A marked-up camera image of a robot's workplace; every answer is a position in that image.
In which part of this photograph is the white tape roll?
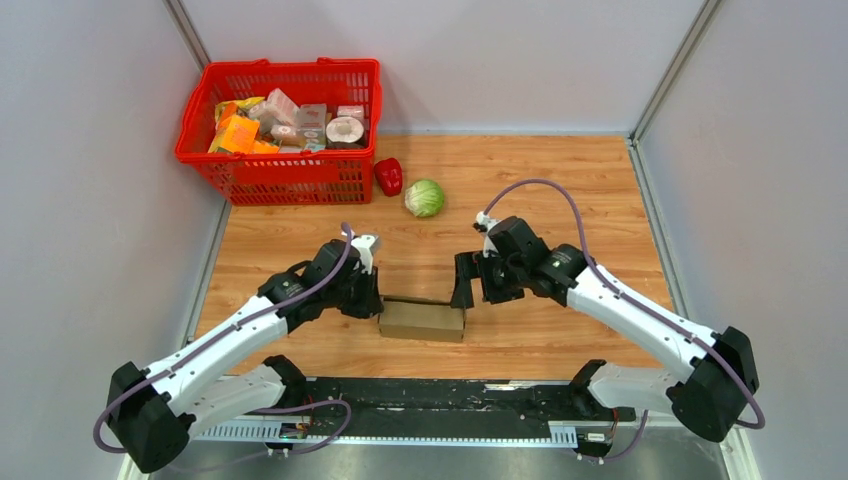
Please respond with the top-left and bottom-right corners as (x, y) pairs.
(325, 116), (366, 150)

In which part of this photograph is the red plastic shopping basket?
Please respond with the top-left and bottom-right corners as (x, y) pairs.
(175, 57), (383, 206)

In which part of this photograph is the green cabbage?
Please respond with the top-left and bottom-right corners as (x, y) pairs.
(404, 179), (445, 218)

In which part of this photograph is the beige small box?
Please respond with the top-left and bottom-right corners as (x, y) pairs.
(296, 104), (328, 151)

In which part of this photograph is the orange snack box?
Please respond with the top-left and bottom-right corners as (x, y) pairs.
(207, 114), (260, 154)

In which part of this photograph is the brown cardboard box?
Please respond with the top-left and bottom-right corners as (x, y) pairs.
(378, 296), (466, 343)

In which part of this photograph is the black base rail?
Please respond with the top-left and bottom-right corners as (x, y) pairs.
(148, 376), (743, 458)

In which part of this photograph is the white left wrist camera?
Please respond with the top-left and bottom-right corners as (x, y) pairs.
(351, 234), (381, 275)

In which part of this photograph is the pink white carton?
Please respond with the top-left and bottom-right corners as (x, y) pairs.
(248, 88), (299, 131)

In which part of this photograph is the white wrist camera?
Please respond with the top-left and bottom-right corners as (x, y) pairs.
(351, 234), (381, 275)
(473, 211), (499, 258)

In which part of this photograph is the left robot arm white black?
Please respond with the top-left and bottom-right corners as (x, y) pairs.
(93, 233), (383, 473)

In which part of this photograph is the red bell pepper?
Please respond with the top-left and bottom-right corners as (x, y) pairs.
(373, 157), (403, 197)

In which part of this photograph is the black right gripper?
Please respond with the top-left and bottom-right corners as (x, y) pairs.
(451, 249), (527, 308)

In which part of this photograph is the yellow snack packet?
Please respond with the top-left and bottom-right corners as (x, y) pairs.
(214, 96), (265, 123)

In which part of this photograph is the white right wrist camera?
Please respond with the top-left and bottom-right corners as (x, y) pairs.
(473, 211), (499, 258)

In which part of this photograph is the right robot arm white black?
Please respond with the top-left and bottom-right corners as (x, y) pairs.
(450, 214), (760, 443)

